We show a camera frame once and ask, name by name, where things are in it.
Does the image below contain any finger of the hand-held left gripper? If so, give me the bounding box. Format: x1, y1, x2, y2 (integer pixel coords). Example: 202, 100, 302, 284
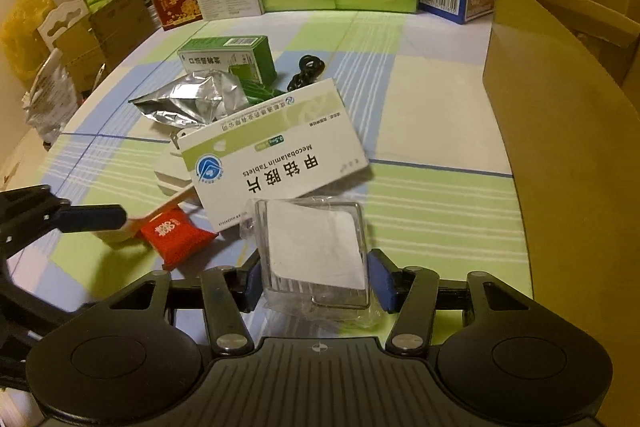
0, 188, 127, 253

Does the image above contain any white medicine box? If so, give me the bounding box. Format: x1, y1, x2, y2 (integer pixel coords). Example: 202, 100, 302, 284
179, 78, 373, 230

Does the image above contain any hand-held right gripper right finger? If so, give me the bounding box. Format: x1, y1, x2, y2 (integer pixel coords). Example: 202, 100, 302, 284
368, 249, 533, 356

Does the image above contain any orange stick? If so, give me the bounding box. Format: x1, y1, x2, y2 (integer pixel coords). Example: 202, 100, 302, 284
97, 187, 196, 245

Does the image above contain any yellow plastic bag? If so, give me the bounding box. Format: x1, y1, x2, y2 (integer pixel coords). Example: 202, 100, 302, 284
0, 0, 53, 80

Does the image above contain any brown cardboard box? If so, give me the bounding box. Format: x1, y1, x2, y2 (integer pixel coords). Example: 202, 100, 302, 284
90, 0, 156, 58
52, 24, 108, 92

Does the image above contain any clear plastic box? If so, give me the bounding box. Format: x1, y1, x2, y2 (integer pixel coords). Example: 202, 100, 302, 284
240, 196, 373, 328

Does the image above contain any white charger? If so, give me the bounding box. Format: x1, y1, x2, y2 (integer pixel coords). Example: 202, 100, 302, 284
154, 134, 201, 198

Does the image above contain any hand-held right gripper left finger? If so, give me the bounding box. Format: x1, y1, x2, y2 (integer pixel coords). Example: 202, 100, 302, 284
107, 258, 263, 356

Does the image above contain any red packet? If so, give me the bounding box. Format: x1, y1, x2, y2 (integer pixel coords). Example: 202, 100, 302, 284
139, 206, 219, 271

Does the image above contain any white plastic bag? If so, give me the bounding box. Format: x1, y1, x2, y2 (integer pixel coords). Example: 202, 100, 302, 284
22, 49, 81, 142

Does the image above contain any green medicine box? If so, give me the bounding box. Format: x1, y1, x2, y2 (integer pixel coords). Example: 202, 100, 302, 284
177, 34, 277, 88

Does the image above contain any large cardboard box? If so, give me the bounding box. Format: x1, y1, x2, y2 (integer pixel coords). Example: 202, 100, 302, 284
482, 0, 640, 358

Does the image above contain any plaid cloth desktop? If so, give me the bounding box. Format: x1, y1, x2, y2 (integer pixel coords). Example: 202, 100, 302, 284
47, 7, 536, 358

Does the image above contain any silver and green foil pouch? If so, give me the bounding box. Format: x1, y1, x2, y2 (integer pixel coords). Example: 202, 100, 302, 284
128, 71, 281, 128

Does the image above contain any white cardboard hanger tab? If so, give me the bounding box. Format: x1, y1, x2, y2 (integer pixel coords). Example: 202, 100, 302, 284
37, 0, 93, 52

